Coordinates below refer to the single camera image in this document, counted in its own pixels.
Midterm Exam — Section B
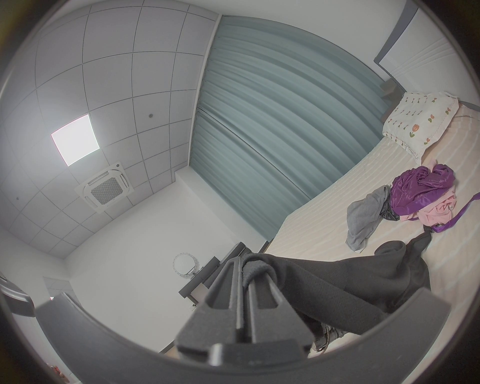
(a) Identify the ceiling air conditioner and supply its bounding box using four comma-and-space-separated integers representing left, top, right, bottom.
74, 162, 136, 214

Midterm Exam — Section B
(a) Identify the white printed pillow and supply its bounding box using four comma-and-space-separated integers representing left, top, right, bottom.
382, 91, 460, 162

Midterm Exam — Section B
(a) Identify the dark dressing table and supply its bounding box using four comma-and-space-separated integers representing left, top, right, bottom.
178, 242, 253, 305

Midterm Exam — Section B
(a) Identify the round white mirror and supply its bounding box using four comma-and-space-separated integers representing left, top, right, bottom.
173, 253, 199, 278

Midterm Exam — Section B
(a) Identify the black T-shirt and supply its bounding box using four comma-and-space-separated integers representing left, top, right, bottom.
240, 229, 433, 354

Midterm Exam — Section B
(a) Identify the purple satin garment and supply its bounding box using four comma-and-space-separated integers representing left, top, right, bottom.
389, 163, 480, 235

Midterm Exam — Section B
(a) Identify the square ceiling light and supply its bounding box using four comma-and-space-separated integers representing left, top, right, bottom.
51, 114, 100, 167

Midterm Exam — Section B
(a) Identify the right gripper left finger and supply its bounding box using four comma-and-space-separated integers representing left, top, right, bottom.
176, 257, 245, 356

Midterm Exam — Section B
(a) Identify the black patterned garment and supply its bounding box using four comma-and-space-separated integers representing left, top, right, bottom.
379, 202, 401, 223

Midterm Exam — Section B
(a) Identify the grey garment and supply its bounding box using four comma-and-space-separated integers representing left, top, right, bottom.
345, 184, 392, 253

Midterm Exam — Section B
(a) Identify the bed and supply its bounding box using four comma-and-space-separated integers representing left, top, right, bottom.
258, 0, 480, 361

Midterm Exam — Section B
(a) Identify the dark bedside table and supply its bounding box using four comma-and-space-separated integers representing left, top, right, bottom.
382, 78, 408, 104

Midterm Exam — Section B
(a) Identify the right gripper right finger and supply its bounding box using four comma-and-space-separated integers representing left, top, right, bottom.
244, 271, 315, 353

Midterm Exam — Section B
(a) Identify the blue-green curtain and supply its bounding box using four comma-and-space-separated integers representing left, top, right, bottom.
187, 15, 394, 242

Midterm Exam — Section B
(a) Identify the pink garment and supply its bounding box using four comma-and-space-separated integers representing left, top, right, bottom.
398, 187, 459, 228

